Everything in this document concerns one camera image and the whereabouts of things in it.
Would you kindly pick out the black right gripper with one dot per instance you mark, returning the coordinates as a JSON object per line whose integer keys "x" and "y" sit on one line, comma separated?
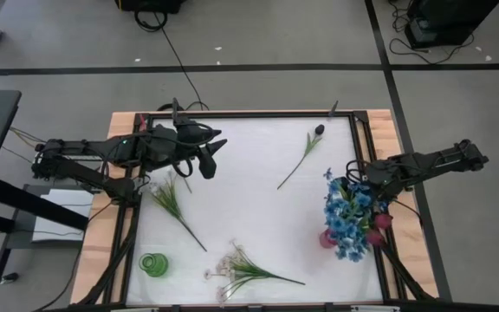
{"x": 384, "y": 173}

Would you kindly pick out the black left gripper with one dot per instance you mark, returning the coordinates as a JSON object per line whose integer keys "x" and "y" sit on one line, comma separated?
{"x": 167, "y": 145}

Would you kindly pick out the blue artificial flower bunch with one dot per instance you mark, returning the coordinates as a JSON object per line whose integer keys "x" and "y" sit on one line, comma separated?
{"x": 340, "y": 203}
{"x": 349, "y": 247}

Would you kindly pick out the green leafy sprig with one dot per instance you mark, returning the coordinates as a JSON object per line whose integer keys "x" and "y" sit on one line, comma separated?
{"x": 169, "y": 199}

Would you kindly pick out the dark red artificial tulip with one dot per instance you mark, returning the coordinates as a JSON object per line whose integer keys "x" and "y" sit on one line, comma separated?
{"x": 319, "y": 129}

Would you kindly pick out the red glass vase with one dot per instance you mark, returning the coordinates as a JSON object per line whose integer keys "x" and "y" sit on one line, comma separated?
{"x": 326, "y": 240}

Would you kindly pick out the white artificial flower bunch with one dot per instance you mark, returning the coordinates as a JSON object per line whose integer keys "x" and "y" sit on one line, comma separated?
{"x": 245, "y": 271}

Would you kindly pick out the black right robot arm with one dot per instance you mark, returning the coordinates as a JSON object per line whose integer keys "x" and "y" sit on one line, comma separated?
{"x": 440, "y": 158}

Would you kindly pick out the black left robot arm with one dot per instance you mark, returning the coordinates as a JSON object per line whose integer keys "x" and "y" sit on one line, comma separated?
{"x": 80, "y": 151}

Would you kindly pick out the green glass vase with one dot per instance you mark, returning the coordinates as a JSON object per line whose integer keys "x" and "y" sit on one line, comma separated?
{"x": 153, "y": 264}

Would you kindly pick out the white table mat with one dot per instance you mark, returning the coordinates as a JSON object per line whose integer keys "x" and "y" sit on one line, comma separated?
{"x": 254, "y": 216}

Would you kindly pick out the black equipment box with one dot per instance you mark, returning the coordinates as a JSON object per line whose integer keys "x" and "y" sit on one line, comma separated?
{"x": 150, "y": 5}

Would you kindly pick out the white flat box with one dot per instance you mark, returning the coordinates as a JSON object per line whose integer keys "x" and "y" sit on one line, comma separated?
{"x": 63, "y": 216}

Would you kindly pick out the large black equipment cabinet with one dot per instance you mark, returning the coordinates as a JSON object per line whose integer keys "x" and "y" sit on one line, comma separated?
{"x": 449, "y": 17}

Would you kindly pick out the black aluminium table frame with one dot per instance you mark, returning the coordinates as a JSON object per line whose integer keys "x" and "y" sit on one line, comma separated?
{"x": 275, "y": 114}

